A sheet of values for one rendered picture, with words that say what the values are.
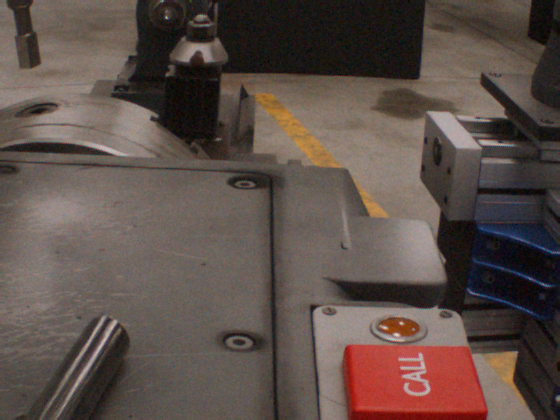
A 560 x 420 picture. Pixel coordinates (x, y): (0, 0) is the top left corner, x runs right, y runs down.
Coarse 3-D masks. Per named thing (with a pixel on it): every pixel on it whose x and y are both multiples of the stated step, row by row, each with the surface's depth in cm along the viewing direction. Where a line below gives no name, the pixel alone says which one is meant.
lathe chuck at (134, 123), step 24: (48, 96) 95; (72, 96) 94; (96, 96) 95; (0, 120) 91; (24, 120) 89; (48, 120) 88; (72, 120) 88; (96, 120) 89; (120, 120) 91; (144, 120) 93; (144, 144) 89; (168, 144) 92; (192, 144) 97
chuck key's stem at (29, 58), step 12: (12, 0) 87; (24, 0) 87; (24, 12) 88; (24, 24) 88; (24, 36) 88; (36, 36) 89; (24, 48) 89; (36, 48) 89; (24, 60) 89; (36, 60) 89
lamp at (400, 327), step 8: (384, 320) 56; (392, 320) 56; (400, 320) 56; (408, 320) 56; (384, 328) 55; (392, 328) 55; (400, 328) 55; (408, 328) 55; (416, 328) 55; (400, 336) 54; (408, 336) 55
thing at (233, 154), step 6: (234, 150) 165; (234, 156) 162; (240, 156) 165; (246, 156) 165; (252, 156) 165; (258, 156) 165; (264, 156) 165; (270, 156) 166; (276, 156) 166; (258, 162) 161; (264, 162) 161; (270, 162) 161; (276, 162) 161; (288, 162) 163; (294, 162) 162; (300, 162) 162
